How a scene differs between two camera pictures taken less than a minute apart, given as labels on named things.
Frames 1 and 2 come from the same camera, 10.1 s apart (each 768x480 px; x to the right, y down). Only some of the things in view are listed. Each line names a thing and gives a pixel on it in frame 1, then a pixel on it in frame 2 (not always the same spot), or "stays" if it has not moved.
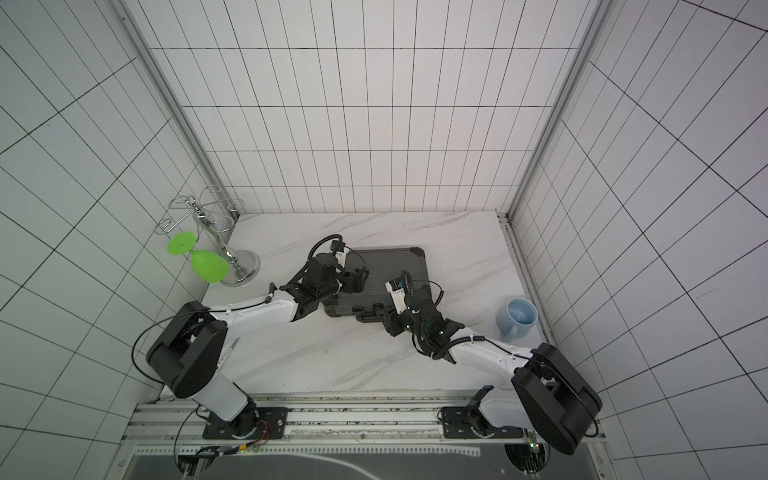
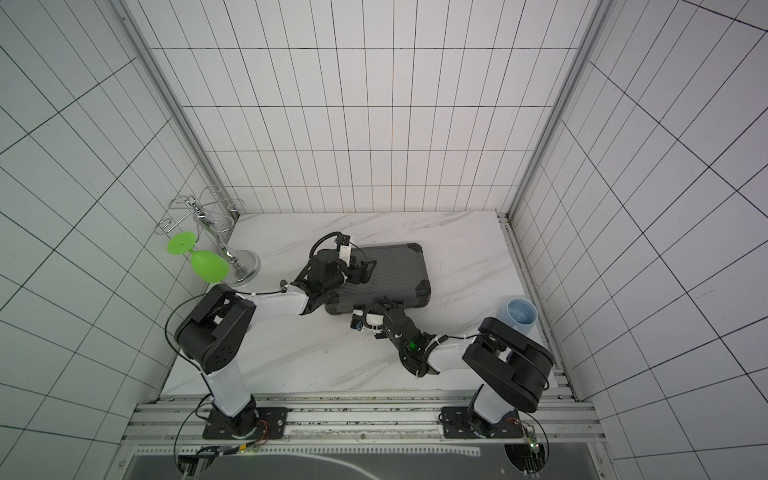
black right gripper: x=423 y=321 to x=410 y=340
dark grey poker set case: x=382 y=265 stays
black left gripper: x=359 y=281 stays
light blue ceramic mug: x=516 y=318 stays
